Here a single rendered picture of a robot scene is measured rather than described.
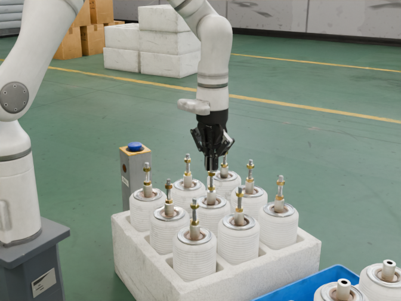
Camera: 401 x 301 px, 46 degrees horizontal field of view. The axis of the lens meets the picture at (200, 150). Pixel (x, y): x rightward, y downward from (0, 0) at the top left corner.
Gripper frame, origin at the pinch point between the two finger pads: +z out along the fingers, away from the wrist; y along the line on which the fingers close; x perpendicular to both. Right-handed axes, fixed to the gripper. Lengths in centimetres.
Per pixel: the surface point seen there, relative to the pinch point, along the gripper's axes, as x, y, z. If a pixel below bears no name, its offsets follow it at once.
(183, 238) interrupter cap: 16.7, -8.3, 10.3
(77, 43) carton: -169, 352, 21
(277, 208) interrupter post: -8.0, -14.6, 9.6
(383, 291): 2.2, -45.9, 11.0
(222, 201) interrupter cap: -2.2, -2.1, 10.2
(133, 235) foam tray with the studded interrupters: 16.3, 10.7, 17.6
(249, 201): -8.1, -5.6, 11.0
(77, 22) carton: -172, 352, 1
